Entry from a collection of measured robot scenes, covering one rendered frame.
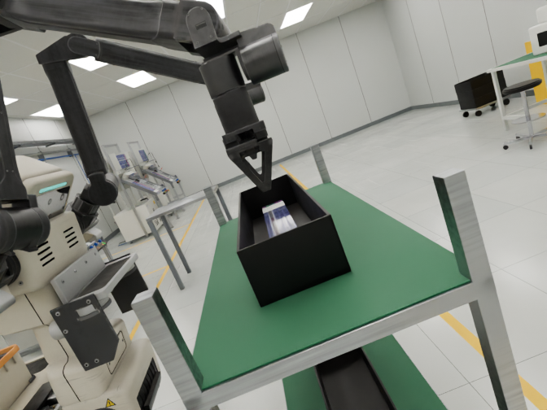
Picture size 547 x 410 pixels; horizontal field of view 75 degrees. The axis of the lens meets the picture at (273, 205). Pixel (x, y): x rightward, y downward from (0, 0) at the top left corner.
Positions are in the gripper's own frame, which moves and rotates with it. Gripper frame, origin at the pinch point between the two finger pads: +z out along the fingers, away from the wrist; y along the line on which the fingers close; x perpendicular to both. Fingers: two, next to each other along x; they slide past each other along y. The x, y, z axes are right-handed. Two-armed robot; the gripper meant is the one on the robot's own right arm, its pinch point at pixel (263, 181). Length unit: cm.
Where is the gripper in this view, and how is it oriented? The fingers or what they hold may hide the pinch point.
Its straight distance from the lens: 58.3
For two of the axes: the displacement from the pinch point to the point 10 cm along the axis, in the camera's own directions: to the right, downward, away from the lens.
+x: -9.3, 3.6, 0.0
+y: -0.8, -2.2, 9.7
